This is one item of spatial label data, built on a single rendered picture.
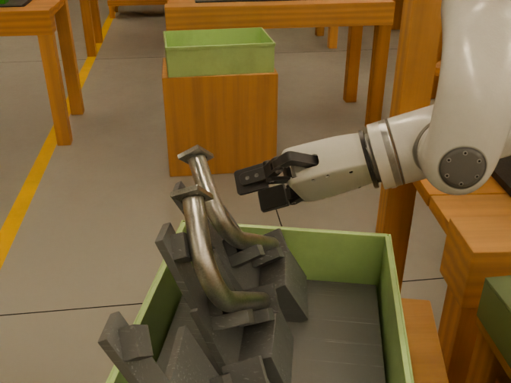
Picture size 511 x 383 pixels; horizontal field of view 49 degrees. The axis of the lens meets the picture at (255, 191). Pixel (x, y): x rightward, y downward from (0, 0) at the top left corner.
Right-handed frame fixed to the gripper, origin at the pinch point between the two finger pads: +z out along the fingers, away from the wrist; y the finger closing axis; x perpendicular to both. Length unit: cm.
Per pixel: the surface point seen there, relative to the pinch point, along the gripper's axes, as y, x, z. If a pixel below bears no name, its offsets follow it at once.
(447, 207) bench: -70, -8, -27
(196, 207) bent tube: 0.8, 0.1, 8.2
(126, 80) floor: -336, -259, 194
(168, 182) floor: -220, -99, 113
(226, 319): -8.8, 14.3, 10.1
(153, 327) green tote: -18.2, 11.6, 26.8
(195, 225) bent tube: 1.0, 2.6, 8.7
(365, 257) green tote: -43.9, 3.9, -7.5
